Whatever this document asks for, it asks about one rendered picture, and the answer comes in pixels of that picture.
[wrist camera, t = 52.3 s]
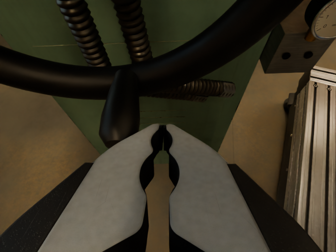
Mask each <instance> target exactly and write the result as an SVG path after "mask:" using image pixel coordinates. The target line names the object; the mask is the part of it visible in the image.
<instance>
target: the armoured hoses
mask: <svg viewBox="0 0 336 252"><path fill-rule="evenodd" d="M111 1H112V2H113V3H114V7H113V8H114V9H115V10H116V11H117V12H116V16H117V17H118V18H119V21H118V23H119V24H120V25H121V28H120V30H121V31H122V32H123V35H122V36H123V37H124V38H125V41H124V42H125V43H126V44H127V46H126V48H127V49H128V53H129V55H130V59H131V60H132V61H131V63H132V64H134V63H138V62H142V61H146V60H149V59H152V58H153V56H152V51H151V46H150V41H149V40H148V38H149V35H148V34H147V28H146V22H145V21H144V15H143V14H142V12H143V8H142V7H141V6H140V5H141V0H111ZM56 4H57V6H59V7H60V12H61V13H62V14H63V15H64V17H63V18H64V20H65V21H66V22H67V26H68V27H69V28H70V29H71V31H70V32H71V33H72V35H73V36H74V39H75V41H76V42H77V45H78V47H79V48H80V51H81V52H82V53H83V54H82V55H83V57H84V58H85V61H86V62H87V63H88V66H89V67H110V66H112V64H111V62H110V59H109V57H108V54H107V52H106V49H105V47H104V46H103V45H104V43H103V42H102V41H101V37H100V35H99V31H98V30H97V29H96V27H97V26H96V24H95V23H94V22H93V21H94V18H93V17H92V16H91V11H90V10H89V9H88V3H87V2H86V1H85V0H56ZM235 92H236V86H235V84H234V83H233V82H229V81H221V80H213V79H211V80H210V79H202V78H199V79H197V80H194V81H192V82H190V83H187V84H185V85H182V86H179V87H176V88H173V89H170V90H167V91H163V92H160V93H155V94H151V95H146V96H147V97H152V98H154V97H155V98H164V99H166V98H167V99H172V100H173V99H175V100H183V101H184V100H186V101H192V102H201V103H204V102H205V101H206V100H207V98H208V96H212V97H222V98H231V97H232V96H233V95H234V93H235ZM146 96H143V97H146Z"/></svg>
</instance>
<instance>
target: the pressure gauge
mask: <svg viewBox="0 0 336 252"><path fill-rule="evenodd" d="M304 19H305V22H306V24H307V25H308V27H309V29H308V31H307V34H306V36H305V38H304V39H305V40H306V41H308V42H313V41H315V40H316V39H319V40H332V39H336V0H311V1H310V3H309V4H308V6H307V8H306V10H305V14H304Z"/></svg>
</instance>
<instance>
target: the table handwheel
mask: <svg viewBox="0 0 336 252"><path fill-rule="evenodd" d="M303 1H304V0H236V2H235V3H234V4H233V5H232V6H231V7H230V8H229V9H228V10H227V11H226V12H225V13H224V14H223V15H222V16H221V17H219V18H218V19H217V20H216V21H215V22H214V23H213V24H211V25H210V26H209V27H208V28H206V29H205V30H204V31H203V32H201V33H200V34H198V35H197V36H195V37H194V38H192V39H191V40H189V41H188V42H186V43H184V44H183V45H181V46H179V47H177V48H175V49H173V50H171V51H169V52H167V53H165V54H162V55H160V56H157V57H154V58H151V59H148V60H145V61H141V62H136V63H132V64H125V65H117V66H81V65H72V64H65V63H60V62H54V61H50V60H46V59H42V58H38V57H34V56H31V55H27V54H24V53H21V52H18V51H15V50H12V49H9V48H7V47H4V46H2V45H0V84H2V85H6V86H10V87H13V88H17V89H21V90H25V91H30V92H34V93H39V94H44V95H50V96H56V97H63V98H71V99H83V100H106V99H107V96H108V93H109V90H110V87H111V85H112V83H113V80H114V77H115V74H116V72H117V71H118V70H120V69H129V70H131V71H133V72H135V73H136V75H137V86H138V93H139V97H143V96H148V95H153V94H157V93H161V92H165V91H168V90H171V89H174V88H177V87H180V86H183V85H185V84H188V83H190V82H193V81H195V80H197V79H199V78H201V77H204V76H206V75H208V74H210V73H211V72H213V71H215V70H217V69H219V68H220V67H222V66H224V65H225V64H227V63H229V62H230V61H232V60H233V59H235V58H236V57H238V56H239V55H241V54H242V53H244V52H245V51H246V50H248V49H249V48H250V47H252V46H253V45H254V44H256V43H257V42H258V41H260V40H261V39H262V38H263V37H264V36H266V35H267V34H268V33H269V32H271V31H272V30H273V29H274V28H275V27H276V26H277V25H278V24H280V23H281V22H282V21H283V20H284V19H285V18H286V17H287V16H288V15H289V14H290V13H291V12H292V11H293V10H294V9H296V8H297V7H298V6H299V5H300V4H301V3H302V2H303Z"/></svg>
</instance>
